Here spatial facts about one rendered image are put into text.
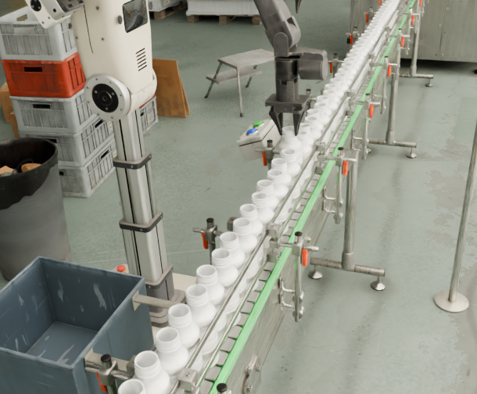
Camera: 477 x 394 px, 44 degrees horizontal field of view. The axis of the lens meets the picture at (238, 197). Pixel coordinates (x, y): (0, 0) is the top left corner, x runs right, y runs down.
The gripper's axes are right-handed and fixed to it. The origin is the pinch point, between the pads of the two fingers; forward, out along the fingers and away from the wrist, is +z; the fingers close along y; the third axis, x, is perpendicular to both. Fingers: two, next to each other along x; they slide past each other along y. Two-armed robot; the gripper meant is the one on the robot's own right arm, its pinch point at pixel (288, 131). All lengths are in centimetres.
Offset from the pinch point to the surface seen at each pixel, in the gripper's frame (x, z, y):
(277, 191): -19.2, 7.0, 2.3
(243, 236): -42.0, 5.6, 2.1
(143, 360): -80, 5, -1
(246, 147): 12.0, 10.9, -16.7
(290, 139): -1.4, 1.4, 0.8
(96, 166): 152, 99, -177
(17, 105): 130, 50, -207
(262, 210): -30.3, 6.2, 2.3
